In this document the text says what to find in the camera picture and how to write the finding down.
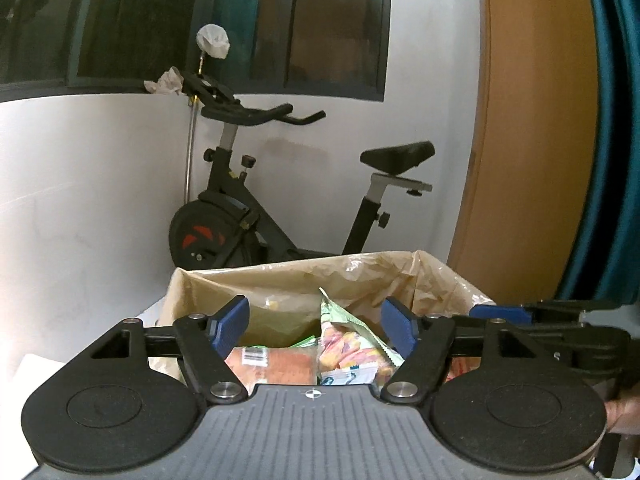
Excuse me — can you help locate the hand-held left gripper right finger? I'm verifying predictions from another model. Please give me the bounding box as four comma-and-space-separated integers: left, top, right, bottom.
380, 297, 549, 406

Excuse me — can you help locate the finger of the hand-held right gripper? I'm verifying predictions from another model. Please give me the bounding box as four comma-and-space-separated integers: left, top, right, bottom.
469, 303, 535, 326

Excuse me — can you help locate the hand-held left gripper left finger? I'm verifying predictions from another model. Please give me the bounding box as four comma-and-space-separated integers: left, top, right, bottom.
89, 296, 250, 406

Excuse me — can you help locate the brown bread packet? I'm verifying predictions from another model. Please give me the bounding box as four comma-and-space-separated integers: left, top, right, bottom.
224, 345, 321, 387

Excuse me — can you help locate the cardboard box with plastic liner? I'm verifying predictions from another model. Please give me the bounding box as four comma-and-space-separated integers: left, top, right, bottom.
158, 249, 497, 387

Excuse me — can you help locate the light blue snack packet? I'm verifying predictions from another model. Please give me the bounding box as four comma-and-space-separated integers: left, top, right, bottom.
319, 364, 378, 387

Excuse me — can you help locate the person's right hand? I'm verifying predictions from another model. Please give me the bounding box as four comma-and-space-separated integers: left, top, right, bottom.
605, 393, 640, 436

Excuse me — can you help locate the black exercise bike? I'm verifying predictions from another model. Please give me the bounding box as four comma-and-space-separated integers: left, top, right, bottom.
168, 72, 436, 269

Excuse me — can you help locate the thin metal pole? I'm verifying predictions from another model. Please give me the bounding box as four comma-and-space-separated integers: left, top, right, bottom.
183, 54, 207, 207

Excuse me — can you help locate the wooden door panel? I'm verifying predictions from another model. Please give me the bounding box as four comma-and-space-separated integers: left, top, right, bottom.
447, 0, 602, 307

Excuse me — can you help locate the teal curtain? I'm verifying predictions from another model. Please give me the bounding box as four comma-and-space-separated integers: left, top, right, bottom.
554, 0, 640, 307

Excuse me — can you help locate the crumpled white plastic bag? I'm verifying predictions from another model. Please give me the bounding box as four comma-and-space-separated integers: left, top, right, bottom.
143, 65, 185, 96

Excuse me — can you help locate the white plastic bag on pole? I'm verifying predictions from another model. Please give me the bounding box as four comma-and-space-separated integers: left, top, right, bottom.
195, 23, 231, 60

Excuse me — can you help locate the dark framed window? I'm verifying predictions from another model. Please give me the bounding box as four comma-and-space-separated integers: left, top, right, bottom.
0, 0, 394, 104

